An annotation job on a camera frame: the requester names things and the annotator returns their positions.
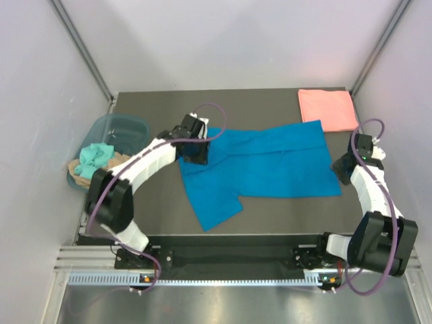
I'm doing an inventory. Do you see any left aluminium frame post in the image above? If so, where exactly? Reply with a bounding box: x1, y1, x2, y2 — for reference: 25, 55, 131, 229
48, 0, 114, 102

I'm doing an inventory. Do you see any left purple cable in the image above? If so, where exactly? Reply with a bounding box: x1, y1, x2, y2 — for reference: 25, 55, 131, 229
82, 102, 227, 294

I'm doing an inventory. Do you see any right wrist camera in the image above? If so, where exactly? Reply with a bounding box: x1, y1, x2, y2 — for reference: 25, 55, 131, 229
356, 134, 386, 160

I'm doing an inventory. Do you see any blue t shirt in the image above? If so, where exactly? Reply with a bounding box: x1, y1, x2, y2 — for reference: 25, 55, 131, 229
179, 121, 342, 231

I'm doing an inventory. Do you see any aluminium frame post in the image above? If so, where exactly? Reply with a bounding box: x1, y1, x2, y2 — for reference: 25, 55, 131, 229
48, 0, 114, 102
350, 0, 413, 97

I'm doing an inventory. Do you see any folded pink t shirt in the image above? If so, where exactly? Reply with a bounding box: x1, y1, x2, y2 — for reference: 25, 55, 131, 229
298, 89, 358, 132

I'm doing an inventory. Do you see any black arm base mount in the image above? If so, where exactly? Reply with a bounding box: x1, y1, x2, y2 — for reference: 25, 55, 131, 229
114, 234, 338, 271

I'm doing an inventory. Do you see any slotted cable duct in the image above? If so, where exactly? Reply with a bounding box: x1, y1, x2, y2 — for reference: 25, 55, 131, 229
67, 271, 340, 287

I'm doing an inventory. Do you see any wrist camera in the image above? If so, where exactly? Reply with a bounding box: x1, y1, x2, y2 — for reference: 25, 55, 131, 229
356, 134, 386, 160
190, 113, 209, 139

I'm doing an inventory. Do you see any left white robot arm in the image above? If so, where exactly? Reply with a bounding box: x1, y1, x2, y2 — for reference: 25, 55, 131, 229
84, 113, 210, 268

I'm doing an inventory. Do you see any teal plastic basin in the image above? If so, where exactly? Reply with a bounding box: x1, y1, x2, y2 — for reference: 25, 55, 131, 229
66, 113, 151, 193

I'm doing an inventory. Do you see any right aluminium frame post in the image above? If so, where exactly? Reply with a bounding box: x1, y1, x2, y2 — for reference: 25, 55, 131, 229
350, 0, 413, 97

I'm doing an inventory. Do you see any aluminium extrusion rail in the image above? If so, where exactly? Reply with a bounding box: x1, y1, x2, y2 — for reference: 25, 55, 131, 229
54, 246, 116, 271

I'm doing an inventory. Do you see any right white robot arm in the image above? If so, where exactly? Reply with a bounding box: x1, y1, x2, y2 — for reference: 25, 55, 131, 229
315, 134, 419, 277

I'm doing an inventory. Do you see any beige t shirt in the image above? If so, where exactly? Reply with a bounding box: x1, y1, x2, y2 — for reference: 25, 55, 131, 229
68, 152, 130, 190

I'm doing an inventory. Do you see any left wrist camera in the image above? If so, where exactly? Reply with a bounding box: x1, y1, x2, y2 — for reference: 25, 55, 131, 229
190, 113, 209, 139

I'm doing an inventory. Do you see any mint green t shirt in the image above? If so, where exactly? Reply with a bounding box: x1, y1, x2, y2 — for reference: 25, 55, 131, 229
74, 143, 115, 180

